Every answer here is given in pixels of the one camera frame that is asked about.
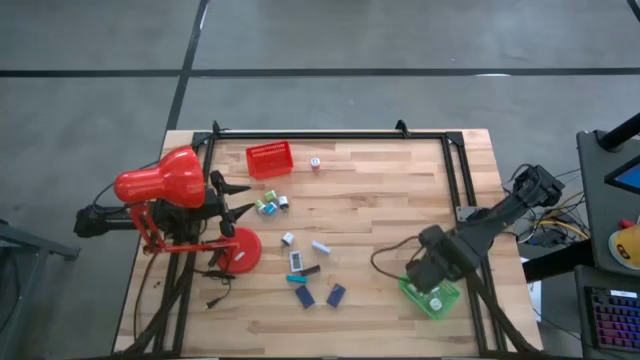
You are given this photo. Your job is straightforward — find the black lamp power cable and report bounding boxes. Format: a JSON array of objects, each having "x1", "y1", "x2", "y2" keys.
[{"x1": 192, "y1": 268, "x2": 237, "y2": 310}]

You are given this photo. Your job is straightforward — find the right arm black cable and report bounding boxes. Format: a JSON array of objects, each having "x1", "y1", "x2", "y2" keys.
[{"x1": 370, "y1": 234, "x2": 424, "y2": 282}]

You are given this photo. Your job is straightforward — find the navy blue rectangular box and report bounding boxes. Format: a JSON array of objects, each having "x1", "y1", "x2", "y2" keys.
[
  {"x1": 326, "y1": 283, "x2": 347, "y2": 309},
  {"x1": 294, "y1": 284, "x2": 317, "y2": 310}
]

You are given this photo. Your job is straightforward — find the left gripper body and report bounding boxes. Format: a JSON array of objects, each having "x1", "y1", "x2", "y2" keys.
[{"x1": 208, "y1": 169, "x2": 237, "y2": 239}]

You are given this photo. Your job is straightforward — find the black aluminium table frame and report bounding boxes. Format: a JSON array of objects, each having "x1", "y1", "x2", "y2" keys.
[{"x1": 117, "y1": 119, "x2": 544, "y2": 360}]

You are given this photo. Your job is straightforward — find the green plastic basket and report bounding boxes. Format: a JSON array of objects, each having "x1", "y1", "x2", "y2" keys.
[{"x1": 397, "y1": 273, "x2": 462, "y2": 322}]

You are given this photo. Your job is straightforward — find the red plastic basket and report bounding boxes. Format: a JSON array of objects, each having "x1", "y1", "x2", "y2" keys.
[{"x1": 245, "y1": 140, "x2": 295, "y2": 181}]

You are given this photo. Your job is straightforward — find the black diagonal pole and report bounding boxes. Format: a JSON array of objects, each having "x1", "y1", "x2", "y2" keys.
[{"x1": 597, "y1": 112, "x2": 640, "y2": 152}]

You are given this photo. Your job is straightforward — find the bundle of floor cables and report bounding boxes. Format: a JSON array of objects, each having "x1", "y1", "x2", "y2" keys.
[{"x1": 502, "y1": 163, "x2": 592, "y2": 250}]

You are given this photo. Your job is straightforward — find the desk monitor blue screen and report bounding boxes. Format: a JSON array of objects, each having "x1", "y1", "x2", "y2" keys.
[{"x1": 603, "y1": 154, "x2": 640, "y2": 195}]

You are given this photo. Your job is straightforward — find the grey office desk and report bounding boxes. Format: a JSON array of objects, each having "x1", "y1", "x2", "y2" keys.
[{"x1": 573, "y1": 128, "x2": 640, "y2": 360}]

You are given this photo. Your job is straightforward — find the black computer keyboard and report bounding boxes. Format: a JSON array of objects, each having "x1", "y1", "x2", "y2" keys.
[{"x1": 588, "y1": 287, "x2": 640, "y2": 354}]

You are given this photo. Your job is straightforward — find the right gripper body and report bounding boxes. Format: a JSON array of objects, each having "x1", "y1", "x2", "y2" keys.
[{"x1": 404, "y1": 254, "x2": 444, "y2": 296}]

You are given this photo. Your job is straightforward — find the grey metal cart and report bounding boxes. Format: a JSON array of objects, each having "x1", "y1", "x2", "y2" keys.
[{"x1": 0, "y1": 218, "x2": 81, "y2": 360}]

